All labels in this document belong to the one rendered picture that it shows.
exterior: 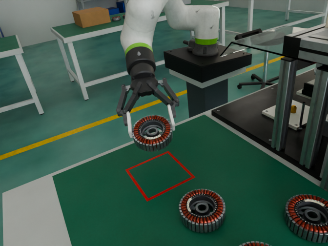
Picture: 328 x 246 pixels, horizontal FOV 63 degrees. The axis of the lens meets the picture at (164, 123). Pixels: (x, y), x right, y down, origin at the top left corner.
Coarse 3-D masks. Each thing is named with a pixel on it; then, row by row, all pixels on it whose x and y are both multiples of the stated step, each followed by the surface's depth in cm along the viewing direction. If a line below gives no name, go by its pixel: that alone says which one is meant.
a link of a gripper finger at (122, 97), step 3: (123, 84) 79; (123, 87) 79; (123, 90) 78; (123, 93) 78; (126, 93) 80; (120, 96) 77; (123, 96) 77; (126, 96) 80; (120, 99) 77; (123, 99) 77; (120, 102) 76; (123, 102) 78; (117, 105) 76; (120, 105) 76; (123, 105) 78; (117, 108) 75; (120, 108) 75; (117, 111) 75; (120, 111) 75
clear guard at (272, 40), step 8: (264, 32) 86; (272, 32) 85; (280, 32) 84; (288, 32) 83; (240, 40) 82; (248, 40) 81; (256, 40) 80; (264, 40) 79; (272, 40) 78; (280, 40) 77; (232, 48) 87; (240, 48) 90; (256, 48) 74; (264, 48) 73; (272, 48) 72; (280, 48) 71; (288, 56) 66
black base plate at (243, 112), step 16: (304, 80) 120; (256, 96) 112; (272, 96) 111; (224, 112) 104; (240, 112) 103; (256, 112) 101; (240, 128) 94; (256, 128) 92; (272, 128) 91; (288, 128) 90; (304, 128) 89; (288, 144) 83; (320, 144) 81; (288, 160) 79; (320, 160) 75
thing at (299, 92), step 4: (312, 80) 85; (304, 84) 85; (308, 84) 83; (312, 84) 82; (304, 88) 85; (308, 88) 84; (312, 88) 83; (296, 92) 88; (300, 92) 87; (304, 92) 85; (308, 92) 84; (304, 96) 86; (308, 96) 84
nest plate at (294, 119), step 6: (294, 102) 102; (270, 108) 100; (300, 108) 98; (306, 108) 97; (264, 114) 99; (270, 114) 97; (294, 114) 95; (300, 114) 94; (306, 114) 94; (294, 120) 92; (306, 120) 91; (288, 126) 91; (294, 126) 88
